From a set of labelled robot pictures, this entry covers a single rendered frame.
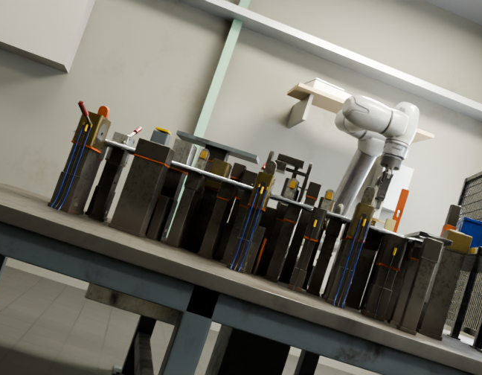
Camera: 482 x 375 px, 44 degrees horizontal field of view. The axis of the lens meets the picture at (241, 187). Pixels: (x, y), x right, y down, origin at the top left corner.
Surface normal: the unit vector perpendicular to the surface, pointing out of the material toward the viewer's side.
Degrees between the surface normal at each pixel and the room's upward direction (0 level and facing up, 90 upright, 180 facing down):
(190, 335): 90
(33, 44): 90
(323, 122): 90
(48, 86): 90
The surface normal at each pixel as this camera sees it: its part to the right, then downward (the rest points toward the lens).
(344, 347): 0.18, -0.03
